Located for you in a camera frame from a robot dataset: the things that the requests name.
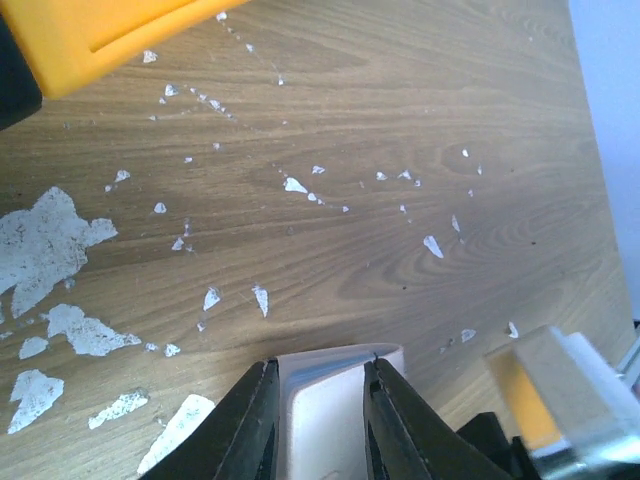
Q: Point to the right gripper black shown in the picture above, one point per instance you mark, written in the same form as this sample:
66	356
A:
485	433

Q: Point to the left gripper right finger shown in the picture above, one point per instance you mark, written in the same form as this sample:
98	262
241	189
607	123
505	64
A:
406	439

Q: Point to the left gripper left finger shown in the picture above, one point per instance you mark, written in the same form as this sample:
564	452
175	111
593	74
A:
238	439

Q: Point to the beige card holder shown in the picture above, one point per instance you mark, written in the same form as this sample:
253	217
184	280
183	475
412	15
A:
321	421

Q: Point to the black bin left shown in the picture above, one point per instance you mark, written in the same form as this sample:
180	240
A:
20	96

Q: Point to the orange bin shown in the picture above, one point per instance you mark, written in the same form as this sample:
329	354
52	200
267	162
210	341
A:
68	43

